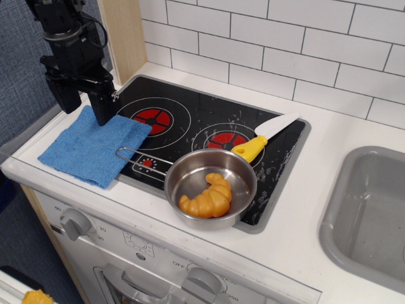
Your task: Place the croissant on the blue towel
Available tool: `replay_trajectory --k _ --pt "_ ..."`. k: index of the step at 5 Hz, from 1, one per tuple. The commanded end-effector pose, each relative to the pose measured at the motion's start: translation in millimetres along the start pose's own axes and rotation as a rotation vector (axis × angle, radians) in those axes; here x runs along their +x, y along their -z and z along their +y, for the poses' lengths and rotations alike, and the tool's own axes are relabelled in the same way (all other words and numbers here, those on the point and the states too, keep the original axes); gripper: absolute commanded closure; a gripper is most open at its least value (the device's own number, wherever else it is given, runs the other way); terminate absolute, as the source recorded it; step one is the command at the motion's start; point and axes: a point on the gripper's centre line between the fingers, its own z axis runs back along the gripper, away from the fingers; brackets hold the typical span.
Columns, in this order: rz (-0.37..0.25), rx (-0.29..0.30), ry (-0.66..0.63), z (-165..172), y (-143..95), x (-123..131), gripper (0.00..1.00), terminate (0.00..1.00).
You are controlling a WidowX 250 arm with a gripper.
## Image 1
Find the grey left oven knob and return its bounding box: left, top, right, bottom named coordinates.
left=60, top=208, right=92, bottom=241

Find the yellow object at bottom left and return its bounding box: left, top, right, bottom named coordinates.
left=22, top=289, right=54, bottom=304

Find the yellow handled toy knife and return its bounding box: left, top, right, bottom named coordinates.
left=231, top=113, right=299, bottom=163

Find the orange toy croissant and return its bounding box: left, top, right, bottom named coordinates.
left=178, top=173, right=233, bottom=219

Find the blue towel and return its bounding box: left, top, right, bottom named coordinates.
left=38, top=106, right=152, bottom=189

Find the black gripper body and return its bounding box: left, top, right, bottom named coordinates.
left=40, top=28, right=114, bottom=92

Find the grey oven door handle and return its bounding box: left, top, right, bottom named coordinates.
left=102, top=264, right=182, bottom=303

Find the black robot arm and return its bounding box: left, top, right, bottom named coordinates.
left=27, top=1, right=118, bottom=126

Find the grey right oven knob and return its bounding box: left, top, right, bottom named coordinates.
left=182, top=267, right=222, bottom=303

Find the wooden side post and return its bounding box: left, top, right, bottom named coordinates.
left=97, top=0, right=147, bottom=86

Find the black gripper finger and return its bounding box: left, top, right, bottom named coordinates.
left=87, top=89, right=119, bottom=126
left=46, top=76, right=81, bottom=113

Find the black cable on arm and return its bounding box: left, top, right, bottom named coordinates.
left=80, top=11, right=109, bottom=49

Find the black toy stovetop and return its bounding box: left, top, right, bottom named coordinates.
left=115, top=76, right=311, bottom=234

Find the grey toy sink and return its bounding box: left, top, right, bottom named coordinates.
left=319, top=146, right=404, bottom=293

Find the grey oven knob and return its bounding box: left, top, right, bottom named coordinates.
left=60, top=208, right=92, bottom=241
left=182, top=267, right=222, bottom=303

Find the small steel saucepan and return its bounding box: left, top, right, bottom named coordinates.
left=118, top=149, right=257, bottom=233

